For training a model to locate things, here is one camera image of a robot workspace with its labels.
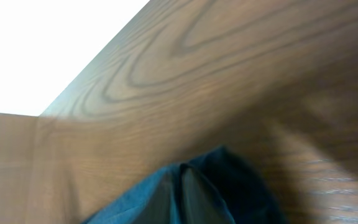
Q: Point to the dark blue denim shorts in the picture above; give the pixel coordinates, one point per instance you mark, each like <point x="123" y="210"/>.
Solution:
<point x="216" y="187"/>

